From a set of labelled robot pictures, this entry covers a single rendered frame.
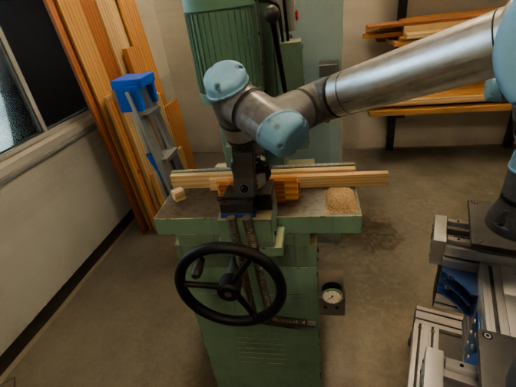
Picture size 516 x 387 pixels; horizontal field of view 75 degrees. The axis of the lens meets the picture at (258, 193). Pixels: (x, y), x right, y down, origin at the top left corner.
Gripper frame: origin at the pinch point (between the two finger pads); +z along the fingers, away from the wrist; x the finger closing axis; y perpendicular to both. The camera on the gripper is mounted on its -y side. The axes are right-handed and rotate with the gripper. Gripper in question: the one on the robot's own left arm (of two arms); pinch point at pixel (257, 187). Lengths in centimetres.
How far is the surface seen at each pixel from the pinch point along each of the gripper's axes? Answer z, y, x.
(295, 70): 1.4, 42.2, -9.2
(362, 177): 17.3, 12.0, -28.5
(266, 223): 2.9, -8.5, -2.4
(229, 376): 82, -44, 23
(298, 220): 13.2, -3.5, -9.6
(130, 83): 29, 75, 69
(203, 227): 15.0, -4.6, 18.4
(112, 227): 131, 44, 130
